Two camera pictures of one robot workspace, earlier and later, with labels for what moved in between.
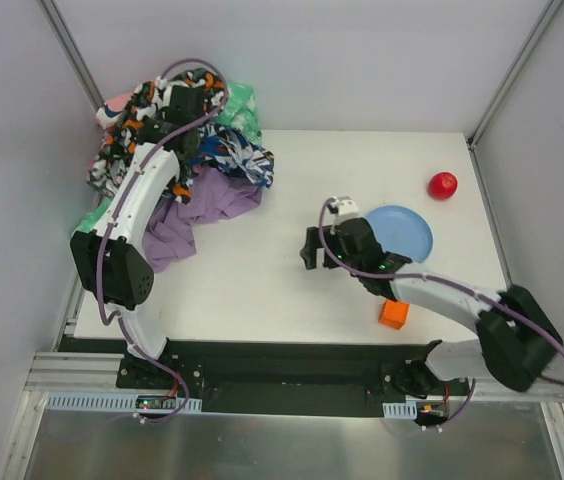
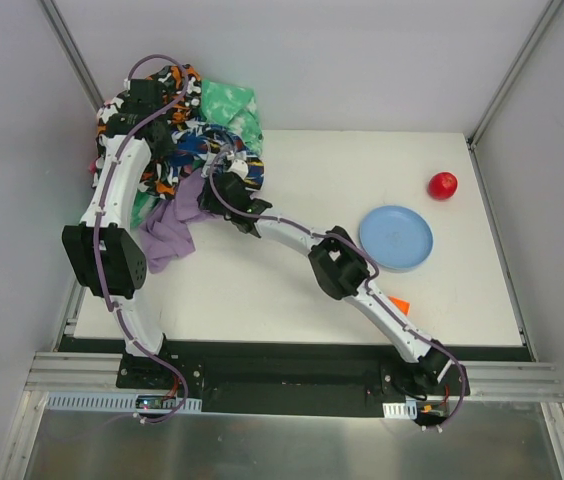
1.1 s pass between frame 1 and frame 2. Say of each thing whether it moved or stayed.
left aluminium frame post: stayed
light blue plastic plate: stayed
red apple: stayed
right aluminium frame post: stayed
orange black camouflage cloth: moved
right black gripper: moved
